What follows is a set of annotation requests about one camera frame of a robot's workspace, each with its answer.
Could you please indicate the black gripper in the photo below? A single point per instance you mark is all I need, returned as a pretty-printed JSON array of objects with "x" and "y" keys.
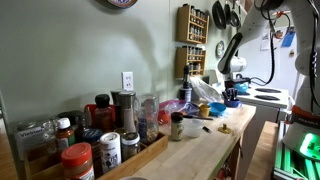
[{"x": 235, "y": 84}]

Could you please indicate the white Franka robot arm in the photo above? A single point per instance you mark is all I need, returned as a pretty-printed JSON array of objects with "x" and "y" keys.
[{"x": 253, "y": 20}]

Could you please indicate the gold metal cup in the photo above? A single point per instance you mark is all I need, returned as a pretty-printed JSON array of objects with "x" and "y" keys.
[{"x": 205, "y": 111}]

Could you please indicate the teal kettle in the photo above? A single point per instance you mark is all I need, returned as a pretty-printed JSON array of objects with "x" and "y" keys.
[{"x": 242, "y": 88}]

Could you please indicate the black stove burner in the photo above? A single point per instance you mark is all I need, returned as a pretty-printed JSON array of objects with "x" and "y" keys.
[
  {"x": 266, "y": 97},
  {"x": 268, "y": 90}
]

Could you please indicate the gold lid with knob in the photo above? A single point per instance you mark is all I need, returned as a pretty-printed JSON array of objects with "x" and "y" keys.
[{"x": 225, "y": 130}]

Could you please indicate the small black clip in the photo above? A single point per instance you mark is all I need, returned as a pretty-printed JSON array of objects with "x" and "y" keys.
[{"x": 207, "y": 129}]

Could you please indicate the white stove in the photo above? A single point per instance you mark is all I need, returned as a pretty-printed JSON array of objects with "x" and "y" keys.
[{"x": 276, "y": 100}]

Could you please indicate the clear plastic container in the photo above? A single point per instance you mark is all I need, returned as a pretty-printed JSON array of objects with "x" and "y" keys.
[{"x": 193, "y": 128}]

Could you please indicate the clear plastic bag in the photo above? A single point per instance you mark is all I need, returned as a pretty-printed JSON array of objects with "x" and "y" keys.
[{"x": 180, "y": 107}]

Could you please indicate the small wooden spice rack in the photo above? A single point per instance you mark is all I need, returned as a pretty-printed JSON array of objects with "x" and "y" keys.
[{"x": 181, "y": 63}]

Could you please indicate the yellow spice jar brown lid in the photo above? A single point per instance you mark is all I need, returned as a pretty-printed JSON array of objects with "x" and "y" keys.
[{"x": 177, "y": 128}]

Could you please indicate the white paper sheet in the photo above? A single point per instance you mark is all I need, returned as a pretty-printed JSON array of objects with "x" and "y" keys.
[{"x": 265, "y": 40}]

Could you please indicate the large black hanging pan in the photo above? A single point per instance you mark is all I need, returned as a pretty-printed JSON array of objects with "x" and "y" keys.
[{"x": 219, "y": 15}]

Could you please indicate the blue clipboard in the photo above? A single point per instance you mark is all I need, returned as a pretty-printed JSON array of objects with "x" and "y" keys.
[{"x": 288, "y": 37}]

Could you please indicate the tall clear glass jar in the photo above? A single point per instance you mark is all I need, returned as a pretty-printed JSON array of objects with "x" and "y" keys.
[{"x": 148, "y": 120}]

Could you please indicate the tall wooden spice rack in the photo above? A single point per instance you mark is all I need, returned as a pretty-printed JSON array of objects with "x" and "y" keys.
[{"x": 181, "y": 23}]

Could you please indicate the steel grinder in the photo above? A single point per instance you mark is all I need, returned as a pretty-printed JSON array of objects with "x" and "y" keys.
[{"x": 128, "y": 110}]

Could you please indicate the wooden tray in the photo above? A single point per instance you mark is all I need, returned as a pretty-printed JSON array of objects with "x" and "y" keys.
[{"x": 146, "y": 155}]

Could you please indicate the black grinder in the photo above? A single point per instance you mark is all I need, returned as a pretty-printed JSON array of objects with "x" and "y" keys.
[{"x": 115, "y": 100}]

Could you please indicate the white bowl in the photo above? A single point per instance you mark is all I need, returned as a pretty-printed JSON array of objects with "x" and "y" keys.
[{"x": 133, "y": 178}]

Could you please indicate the red sauce bottle black cap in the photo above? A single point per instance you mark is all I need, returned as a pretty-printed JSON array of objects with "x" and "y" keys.
[{"x": 102, "y": 115}]

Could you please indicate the white spice shaker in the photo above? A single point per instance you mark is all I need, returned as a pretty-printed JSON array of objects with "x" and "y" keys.
[{"x": 110, "y": 153}]

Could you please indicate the red container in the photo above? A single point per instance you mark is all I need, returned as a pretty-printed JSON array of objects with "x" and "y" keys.
[{"x": 88, "y": 113}]

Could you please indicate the jar with blue lid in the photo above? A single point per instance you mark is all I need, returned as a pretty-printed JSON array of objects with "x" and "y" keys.
[{"x": 92, "y": 135}]

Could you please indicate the jar with red lid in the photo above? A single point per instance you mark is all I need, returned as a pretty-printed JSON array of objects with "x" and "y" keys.
[{"x": 77, "y": 156}]

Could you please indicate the orange bottle with white cap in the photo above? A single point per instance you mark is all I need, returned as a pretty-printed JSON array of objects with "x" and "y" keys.
[{"x": 65, "y": 135}]

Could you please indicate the white labelled jar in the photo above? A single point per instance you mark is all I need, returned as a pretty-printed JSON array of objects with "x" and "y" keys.
[{"x": 28, "y": 136}]

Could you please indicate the round wall clock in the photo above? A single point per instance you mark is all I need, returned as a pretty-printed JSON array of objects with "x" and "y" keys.
[{"x": 220, "y": 49}]

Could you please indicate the white wall outlet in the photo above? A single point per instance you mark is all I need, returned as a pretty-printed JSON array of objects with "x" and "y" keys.
[{"x": 127, "y": 81}]

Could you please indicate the decorative wall plate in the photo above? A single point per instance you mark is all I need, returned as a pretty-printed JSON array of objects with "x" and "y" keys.
[{"x": 121, "y": 2}]

